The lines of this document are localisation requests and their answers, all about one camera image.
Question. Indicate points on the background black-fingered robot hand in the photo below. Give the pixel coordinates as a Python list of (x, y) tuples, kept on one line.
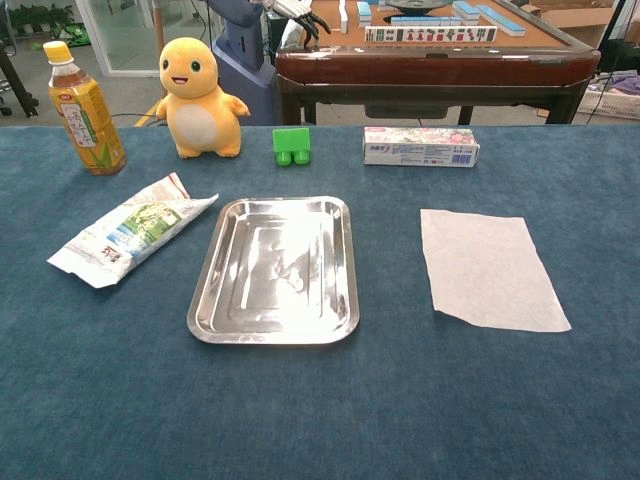
[(314, 25)]

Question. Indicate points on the white cloth wipe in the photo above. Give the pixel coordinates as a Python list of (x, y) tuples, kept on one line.
[(490, 270)]

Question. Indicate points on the silver metal tray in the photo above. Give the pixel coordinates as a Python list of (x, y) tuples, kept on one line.
[(272, 270)]

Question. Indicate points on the row of blue-backed mahjong tiles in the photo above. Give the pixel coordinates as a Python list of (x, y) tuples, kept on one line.
[(425, 21), (502, 21)]

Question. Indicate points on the row of face-up mahjong tiles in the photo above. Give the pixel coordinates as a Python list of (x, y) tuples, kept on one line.
[(430, 34)]

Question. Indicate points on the green plastic block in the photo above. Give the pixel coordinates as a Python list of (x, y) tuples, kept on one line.
[(291, 140)]

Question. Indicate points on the brown mahjong table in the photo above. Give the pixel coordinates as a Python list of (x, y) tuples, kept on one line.
[(435, 65)]

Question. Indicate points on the yellow plush dinosaur toy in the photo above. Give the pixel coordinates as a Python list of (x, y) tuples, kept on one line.
[(197, 120)]

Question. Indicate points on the floral toothpaste box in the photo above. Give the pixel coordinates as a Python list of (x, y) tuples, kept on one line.
[(420, 147)]

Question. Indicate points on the tea bottle with yellow cap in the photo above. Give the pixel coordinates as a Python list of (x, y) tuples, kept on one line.
[(87, 125)]

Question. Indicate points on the cardboard box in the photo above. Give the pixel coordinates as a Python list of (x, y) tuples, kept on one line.
[(585, 20)]

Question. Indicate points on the green potted plants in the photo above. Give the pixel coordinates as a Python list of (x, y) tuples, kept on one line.
[(40, 17)]

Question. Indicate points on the white green snack bag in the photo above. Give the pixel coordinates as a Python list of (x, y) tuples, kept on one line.
[(125, 235)]

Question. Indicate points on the black chair base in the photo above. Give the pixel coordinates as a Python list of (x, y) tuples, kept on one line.
[(17, 85)]

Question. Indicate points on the white plastic basket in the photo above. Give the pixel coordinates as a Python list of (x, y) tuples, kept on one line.
[(610, 102)]

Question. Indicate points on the blue felt table cloth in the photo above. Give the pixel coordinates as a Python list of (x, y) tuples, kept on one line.
[(320, 410)]

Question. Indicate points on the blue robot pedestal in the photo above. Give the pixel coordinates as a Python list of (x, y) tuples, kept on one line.
[(240, 75)]

